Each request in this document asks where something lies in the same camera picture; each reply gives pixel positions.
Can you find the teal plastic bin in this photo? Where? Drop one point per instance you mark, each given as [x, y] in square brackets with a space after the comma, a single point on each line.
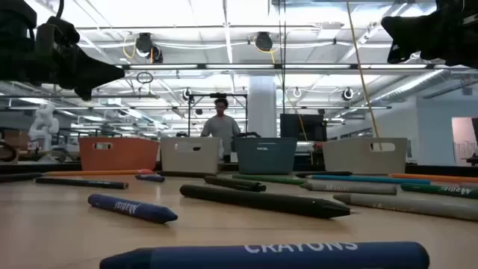
[265, 160]

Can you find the black ceiling light rail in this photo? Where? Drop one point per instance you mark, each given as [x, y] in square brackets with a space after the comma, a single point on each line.
[201, 66]

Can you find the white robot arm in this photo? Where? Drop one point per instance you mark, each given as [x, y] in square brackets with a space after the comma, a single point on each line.
[43, 123]

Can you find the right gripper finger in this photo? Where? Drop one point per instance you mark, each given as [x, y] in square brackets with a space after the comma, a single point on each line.
[403, 33]
[399, 21]

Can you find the white column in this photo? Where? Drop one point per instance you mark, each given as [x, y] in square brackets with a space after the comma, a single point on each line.
[261, 108]

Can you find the person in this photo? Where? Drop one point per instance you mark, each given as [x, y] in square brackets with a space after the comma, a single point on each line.
[222, 127]

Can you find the orange pencil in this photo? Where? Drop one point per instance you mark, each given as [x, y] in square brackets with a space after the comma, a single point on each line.
[93, 172]
[433, 177]

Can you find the orange plastic bin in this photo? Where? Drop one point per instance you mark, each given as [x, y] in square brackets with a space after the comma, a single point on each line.
[123, 155]

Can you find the blue crayon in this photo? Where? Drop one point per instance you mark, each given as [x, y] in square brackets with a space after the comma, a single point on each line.
[130, 208]
[149, 178]
[280, 258]

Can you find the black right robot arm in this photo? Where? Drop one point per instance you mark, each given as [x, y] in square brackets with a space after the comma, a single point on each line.
[471, 45]

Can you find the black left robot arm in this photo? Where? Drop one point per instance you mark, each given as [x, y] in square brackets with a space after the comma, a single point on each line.
[16, 56]

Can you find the black aluminium table frame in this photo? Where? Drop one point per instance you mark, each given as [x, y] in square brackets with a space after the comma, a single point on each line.
[56, 167]

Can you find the light grey plastic bin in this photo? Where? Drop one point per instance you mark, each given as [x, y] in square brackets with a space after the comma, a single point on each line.
[186, 160]
[358, 160]

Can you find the large black pen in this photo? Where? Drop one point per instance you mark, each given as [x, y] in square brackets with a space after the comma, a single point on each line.
[261, 201]

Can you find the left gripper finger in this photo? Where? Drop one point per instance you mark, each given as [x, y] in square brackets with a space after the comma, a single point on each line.
[95, 78]
[95, 66]

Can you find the blue pencil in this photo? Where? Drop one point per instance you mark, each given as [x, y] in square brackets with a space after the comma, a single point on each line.
[369, 179]

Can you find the grey crayon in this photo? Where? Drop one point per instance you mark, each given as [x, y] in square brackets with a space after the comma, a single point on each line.
[411, 205]
[347, 188]

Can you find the black pencil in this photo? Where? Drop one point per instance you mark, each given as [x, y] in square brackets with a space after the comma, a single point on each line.
[82, 183]

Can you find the green crayon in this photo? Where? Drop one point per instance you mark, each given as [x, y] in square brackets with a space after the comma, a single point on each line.
[440, 190]

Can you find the cardboard box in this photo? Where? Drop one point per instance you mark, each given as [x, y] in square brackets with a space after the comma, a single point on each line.
[16, 139]

